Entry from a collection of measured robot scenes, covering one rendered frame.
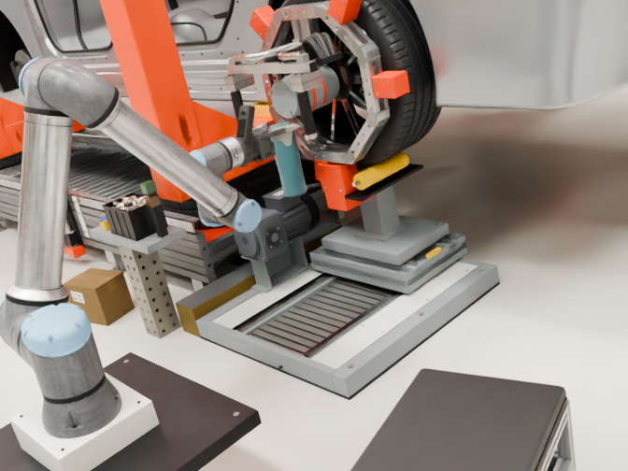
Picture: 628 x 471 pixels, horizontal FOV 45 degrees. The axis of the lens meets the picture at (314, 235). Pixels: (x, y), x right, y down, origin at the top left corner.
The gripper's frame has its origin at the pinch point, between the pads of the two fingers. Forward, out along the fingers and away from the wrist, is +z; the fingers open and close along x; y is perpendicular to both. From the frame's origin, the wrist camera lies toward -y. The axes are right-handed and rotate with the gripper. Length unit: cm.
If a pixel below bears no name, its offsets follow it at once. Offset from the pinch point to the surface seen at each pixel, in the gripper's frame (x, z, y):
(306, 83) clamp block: 2.4, 10.0, -9.2
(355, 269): -17, 32, 69
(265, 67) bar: -16.7, 11.0, -14.1
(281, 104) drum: -18.4, 15.5, -0.7
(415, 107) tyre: 13.7, 44.4, 8.7
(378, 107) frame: 9.9, 31.0, 4.4
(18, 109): -255, 20, 9
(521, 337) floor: 50, 37, 83
